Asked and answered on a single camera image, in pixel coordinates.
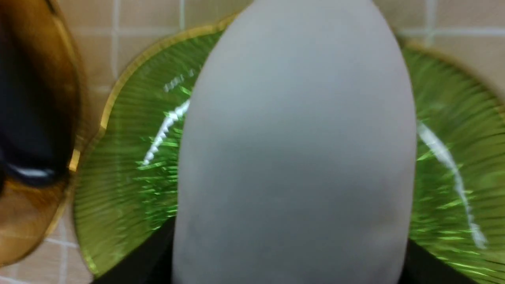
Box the dark purple eggplant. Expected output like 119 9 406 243
0 13 69 188

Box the white radish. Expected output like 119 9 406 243
172 0 417 284

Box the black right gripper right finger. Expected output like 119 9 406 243
398 239 474 284

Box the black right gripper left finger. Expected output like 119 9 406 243
93 217 176 284

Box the amber ribbed plastic plate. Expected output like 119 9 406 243
0 0 87 267

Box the green ribbed plastic plate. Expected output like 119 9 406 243
73 14 505 284

